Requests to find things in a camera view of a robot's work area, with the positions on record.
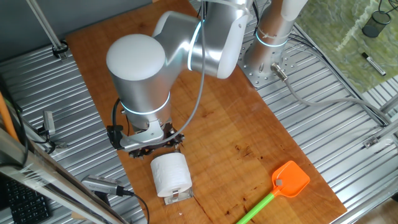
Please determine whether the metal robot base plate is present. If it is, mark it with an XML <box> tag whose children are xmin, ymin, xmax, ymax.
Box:
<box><xmin>236</xmin><ymin>40</ymin><xmax>296</xmax><ymax>89</ymax></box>

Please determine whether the silver depth camera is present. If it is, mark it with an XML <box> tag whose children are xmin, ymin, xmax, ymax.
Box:
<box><xmin>81</xmin><ymin>175</ymin><xmax>134</xmax><ymax>197</ymax></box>

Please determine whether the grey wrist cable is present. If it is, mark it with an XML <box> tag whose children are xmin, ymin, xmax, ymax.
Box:
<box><xmin>146</xmin><ymin>0</ymin><xmax>208</xmax><ymax>147</ymax></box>

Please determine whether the black white marker pen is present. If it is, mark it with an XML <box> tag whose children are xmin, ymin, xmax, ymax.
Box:
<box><xmin>361</xmin><ymin>52</ymin><xmax>387</xmax><ymax>77</ymax></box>

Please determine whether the black mesh pen cup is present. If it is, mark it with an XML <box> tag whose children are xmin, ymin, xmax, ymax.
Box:
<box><xmin>362</xmin><ymin>10</ymin><xmax>392</xmax><ymax>39</ymax></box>

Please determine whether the orange fly swatter green handle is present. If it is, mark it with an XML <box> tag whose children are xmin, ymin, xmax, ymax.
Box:
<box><xmin>236</xmin><ymin>160</ymin><xmax>311</xmax><ymax>224</ymax></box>

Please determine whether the small steel corner bracket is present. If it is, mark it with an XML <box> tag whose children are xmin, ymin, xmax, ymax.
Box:
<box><xmin>363</xmin><ymin>136</ymin><xmax>379</xmax><ymax>149</ymax></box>

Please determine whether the steel paper roll holder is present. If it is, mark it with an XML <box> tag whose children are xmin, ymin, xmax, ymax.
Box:
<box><xmin>164</xmin><ymin>149</ymin><xmax>194</xmax><ymax>205</ymax></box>

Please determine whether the wooden board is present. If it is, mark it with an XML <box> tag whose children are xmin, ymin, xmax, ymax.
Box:
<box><xmin>65</xmin><ymin>0</ymin><xmax>348</xmax><ymax>224</ymax></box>

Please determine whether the metal tripod pole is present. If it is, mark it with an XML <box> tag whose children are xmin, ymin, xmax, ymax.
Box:
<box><xmin>25</xmin><ymin>0</ymin><xmax>69</xmax><ymax>60</ymax></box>

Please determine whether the orange cable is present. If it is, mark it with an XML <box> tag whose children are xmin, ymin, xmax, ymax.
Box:
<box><xmin>0</xmin><ymin>91</ymin><xmax>19</xmax><ymax>142</ymax></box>

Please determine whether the black depth camera cable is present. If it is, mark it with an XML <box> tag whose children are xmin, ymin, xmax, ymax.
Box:
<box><xmin>123</xmin><ymin>189</ymin><xmax>150</xmax><ymax>224</ymax></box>

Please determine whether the black keyboard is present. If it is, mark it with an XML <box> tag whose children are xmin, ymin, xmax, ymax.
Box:
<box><xmin>4</xmin><ymin>179</ymin><xmax>52</xmax><ymax>224</ymax></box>

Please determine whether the white toilet paper roll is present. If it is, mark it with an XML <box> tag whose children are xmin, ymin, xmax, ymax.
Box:
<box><xmin>150</xmin><ymin>152</ymin><xmax>193</xmax><ymax>198</ymax></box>

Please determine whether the aluminium frame bar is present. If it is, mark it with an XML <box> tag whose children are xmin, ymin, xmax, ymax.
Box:
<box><xmin>0</xmin><ymin>129</ymin><xmax>125</xmax><ymax>224</ymax></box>

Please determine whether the grey base cable with connector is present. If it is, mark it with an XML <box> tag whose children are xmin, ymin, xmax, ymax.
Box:
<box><xmin>270</xmin><ymin>62</ymin><xmax>391</xmax><ymax>125</ymax></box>

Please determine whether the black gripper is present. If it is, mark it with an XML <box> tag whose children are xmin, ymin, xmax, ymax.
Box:
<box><xmin>128</xmin><ymin>123</ymin><xmax>186</xmax><ymax>161</ymax></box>

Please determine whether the small silver camera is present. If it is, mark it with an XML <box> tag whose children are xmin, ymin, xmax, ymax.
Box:
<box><xmin>42</xmin><ymin>111</ymin><xmax>56</xmax><ymax>136</ymax></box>

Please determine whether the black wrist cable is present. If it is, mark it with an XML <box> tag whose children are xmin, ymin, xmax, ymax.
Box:
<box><xmin>111</xmin><ymin>98</ymin><xmax>123</xmax><ymax>128</ymax></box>

